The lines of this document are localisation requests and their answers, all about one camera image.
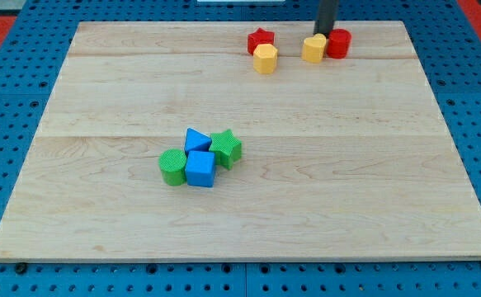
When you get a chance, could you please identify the yellow hexagon block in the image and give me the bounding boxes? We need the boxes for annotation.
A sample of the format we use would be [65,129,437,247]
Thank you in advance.
[253,44,278,74]

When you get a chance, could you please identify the yellow heart block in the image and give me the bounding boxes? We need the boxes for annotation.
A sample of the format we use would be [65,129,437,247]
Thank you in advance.
[301,33,327,64]

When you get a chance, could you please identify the green star block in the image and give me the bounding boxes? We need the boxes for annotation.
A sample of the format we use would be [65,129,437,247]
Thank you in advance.
[209,129,243,170]

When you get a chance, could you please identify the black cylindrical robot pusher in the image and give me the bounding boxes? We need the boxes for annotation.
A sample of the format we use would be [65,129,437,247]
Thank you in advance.
[313,0,339,35]

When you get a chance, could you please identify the red star block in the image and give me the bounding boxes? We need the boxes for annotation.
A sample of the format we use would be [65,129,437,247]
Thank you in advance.
[247,28,275,55]

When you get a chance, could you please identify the green cylinder block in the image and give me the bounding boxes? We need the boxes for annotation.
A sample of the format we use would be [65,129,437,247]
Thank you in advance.
[158,148,187,186]

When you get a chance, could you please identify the blue triangle block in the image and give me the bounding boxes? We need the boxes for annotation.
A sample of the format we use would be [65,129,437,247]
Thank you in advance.
[184,128,212,155]

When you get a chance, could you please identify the light wooden board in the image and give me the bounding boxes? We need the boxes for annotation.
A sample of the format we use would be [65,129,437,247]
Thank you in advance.
[0,21,481,263]

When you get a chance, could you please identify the blue cube block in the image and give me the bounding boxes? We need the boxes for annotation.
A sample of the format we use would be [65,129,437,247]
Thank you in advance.
[186,151,215,187]

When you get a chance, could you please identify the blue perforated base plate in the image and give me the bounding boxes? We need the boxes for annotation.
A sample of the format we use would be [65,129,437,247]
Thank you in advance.
[0,1,481,296]

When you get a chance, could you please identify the red cylinder block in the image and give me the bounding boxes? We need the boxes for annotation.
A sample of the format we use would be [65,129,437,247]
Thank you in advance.
[326,29,352,59]

